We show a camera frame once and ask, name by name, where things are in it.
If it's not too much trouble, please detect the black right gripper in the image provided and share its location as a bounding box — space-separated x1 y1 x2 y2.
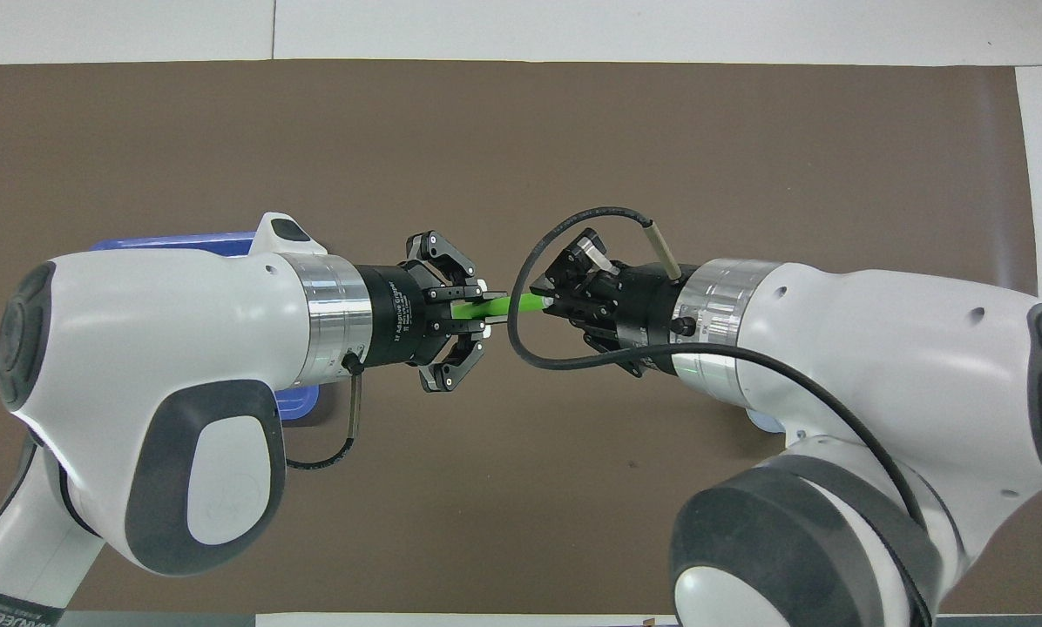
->
530 228 689 380

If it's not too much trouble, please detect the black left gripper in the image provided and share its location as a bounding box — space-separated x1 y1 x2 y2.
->
355 231 509 394

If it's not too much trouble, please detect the green marker pen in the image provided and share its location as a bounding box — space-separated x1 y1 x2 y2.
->
451 292 557 321

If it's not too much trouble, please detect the blue plastic tray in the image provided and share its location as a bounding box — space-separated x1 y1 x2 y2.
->
90 231 320 428

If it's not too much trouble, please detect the brown table mat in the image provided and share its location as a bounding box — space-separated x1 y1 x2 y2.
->
0 59 1042 615

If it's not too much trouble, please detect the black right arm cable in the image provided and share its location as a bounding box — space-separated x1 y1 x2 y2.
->
508 206 927 532

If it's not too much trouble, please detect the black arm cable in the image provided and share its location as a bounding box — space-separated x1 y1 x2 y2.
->
286 351 365 472
508 206 927 532

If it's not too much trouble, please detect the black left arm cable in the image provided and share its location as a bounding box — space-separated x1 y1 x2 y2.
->
286 351 365 472

